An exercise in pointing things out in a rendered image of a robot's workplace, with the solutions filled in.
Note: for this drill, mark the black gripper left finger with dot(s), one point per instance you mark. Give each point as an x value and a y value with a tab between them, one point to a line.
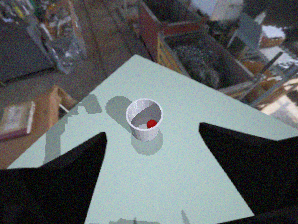
60	191

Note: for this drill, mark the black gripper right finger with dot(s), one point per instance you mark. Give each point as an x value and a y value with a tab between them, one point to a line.
261	169

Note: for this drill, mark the red ball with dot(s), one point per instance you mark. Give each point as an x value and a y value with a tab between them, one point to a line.
151	123

